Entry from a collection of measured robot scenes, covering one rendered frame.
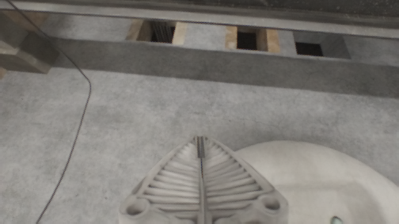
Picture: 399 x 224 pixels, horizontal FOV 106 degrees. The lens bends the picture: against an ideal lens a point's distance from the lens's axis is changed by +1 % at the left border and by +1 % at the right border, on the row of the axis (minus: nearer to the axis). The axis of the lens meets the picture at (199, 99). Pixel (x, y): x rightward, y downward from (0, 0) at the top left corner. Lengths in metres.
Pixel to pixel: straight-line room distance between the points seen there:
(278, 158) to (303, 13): 0.43
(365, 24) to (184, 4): 0.54
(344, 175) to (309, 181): 0.08
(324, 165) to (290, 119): 0.44
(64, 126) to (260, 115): 0.98
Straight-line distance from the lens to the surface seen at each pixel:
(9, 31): 1.17
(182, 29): 1.12
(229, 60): 0.95
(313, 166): 0.46
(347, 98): 1.13
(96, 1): 0.66
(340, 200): 0.56
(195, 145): 0.16
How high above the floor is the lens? 0.73
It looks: 66 degrees down
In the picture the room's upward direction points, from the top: straight up
